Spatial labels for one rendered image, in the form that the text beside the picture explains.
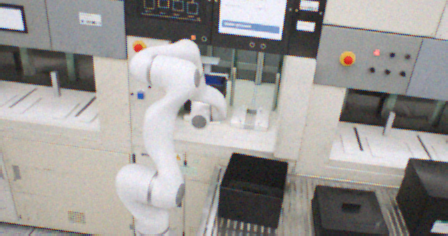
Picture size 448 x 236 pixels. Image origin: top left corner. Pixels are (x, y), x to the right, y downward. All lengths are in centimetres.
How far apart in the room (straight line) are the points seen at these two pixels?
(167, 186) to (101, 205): 128
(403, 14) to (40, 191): 219
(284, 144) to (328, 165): 29
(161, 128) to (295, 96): 78
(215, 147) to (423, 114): 129
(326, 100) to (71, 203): 162
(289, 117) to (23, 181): 162
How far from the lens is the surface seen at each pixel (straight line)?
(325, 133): 197
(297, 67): 175
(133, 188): 132
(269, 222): 173
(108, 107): 209
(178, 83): 117
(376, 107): 246
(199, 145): 205
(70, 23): 199
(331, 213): 174
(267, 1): 172
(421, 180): 186
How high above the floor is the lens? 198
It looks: 28 degrees down
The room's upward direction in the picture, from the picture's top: 7 degrees clockwise
